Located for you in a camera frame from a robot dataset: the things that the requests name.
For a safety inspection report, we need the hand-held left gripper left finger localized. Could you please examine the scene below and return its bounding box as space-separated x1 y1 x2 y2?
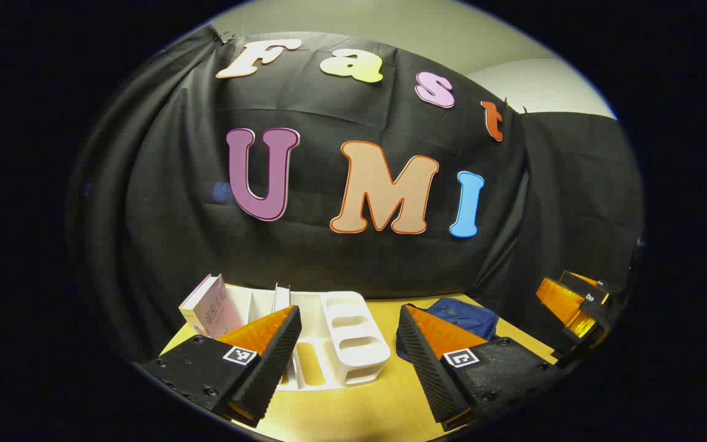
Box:
136 305 303 428

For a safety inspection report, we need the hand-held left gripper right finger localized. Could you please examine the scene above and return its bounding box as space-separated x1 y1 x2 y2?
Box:
396 303 566 432

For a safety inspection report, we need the white and black book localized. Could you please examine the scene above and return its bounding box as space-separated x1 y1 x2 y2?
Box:
272 283 293 315

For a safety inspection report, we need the blue schoolbag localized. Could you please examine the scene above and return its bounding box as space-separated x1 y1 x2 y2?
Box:
415 297 500 342

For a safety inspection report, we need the white plastic bookshelf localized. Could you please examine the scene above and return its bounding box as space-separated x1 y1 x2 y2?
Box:
225 284 392 392

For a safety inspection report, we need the pink book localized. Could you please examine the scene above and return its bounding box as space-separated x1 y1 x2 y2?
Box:
179 274 245 339

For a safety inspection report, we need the black backdrop cloth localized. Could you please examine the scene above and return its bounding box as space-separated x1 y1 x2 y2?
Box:
65 25 646 363

